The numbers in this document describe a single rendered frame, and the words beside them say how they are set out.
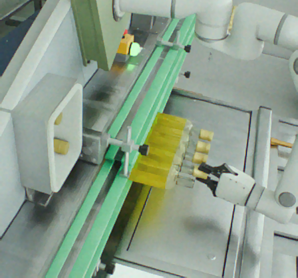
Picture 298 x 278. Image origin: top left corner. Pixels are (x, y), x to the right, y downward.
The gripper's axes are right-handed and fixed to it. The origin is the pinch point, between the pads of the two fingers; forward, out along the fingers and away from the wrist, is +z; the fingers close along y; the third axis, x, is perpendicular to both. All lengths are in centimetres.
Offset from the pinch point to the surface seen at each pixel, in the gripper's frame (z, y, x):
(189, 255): -7.3, -12.5, 20.0
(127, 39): 41, 22, -19
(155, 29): 45, 15, -46
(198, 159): 3.9, 0.9, -3.6
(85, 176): 24.1, 6.1, 26.5
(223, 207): -8.5, -12.6, -2.3
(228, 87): 134, -314, -555
